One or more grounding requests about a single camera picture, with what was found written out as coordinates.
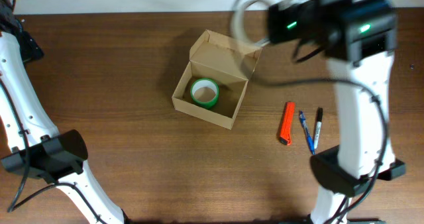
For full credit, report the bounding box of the white masking tape roll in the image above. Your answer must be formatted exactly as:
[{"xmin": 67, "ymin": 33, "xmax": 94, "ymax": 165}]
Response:
[{"xmin": 231, "ymin": 0, "xmax": 273, "ymax": 47}]

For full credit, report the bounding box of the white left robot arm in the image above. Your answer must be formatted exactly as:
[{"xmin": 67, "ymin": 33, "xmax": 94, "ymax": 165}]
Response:
[{"xmin": 1, "ymin": 0, "xmax": 130, "ymax": 223}]

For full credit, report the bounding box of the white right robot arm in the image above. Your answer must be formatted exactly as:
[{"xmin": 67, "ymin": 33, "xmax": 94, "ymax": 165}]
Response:
[{"xmin": 267, "ymin": 0, "xmax": 406, "ymax": 223}]

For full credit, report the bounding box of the black silver marker pen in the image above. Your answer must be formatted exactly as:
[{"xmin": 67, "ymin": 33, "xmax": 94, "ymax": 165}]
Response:
[{"xmin": 313, "ymin": 107, "xmax": 323, "ymax": 149}]

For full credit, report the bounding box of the green tape roll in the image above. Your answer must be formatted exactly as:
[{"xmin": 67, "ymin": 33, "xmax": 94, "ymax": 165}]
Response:
[{"xmin": 190, "ymin": 78, "xmax": 219, "ymax": 109}]

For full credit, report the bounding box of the blue ballpoint pen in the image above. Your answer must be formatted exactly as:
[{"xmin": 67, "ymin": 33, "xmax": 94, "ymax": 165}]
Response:
[{"xmin": 299, "ymin": 111, "xmax": 315, "ymax": 155}]

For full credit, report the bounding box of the brown cardboard box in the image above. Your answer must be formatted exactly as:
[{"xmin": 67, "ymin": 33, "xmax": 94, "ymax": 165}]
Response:
[{"xmin": 172, "ymin": 30, "xmax": 262, "ymax": 129}]

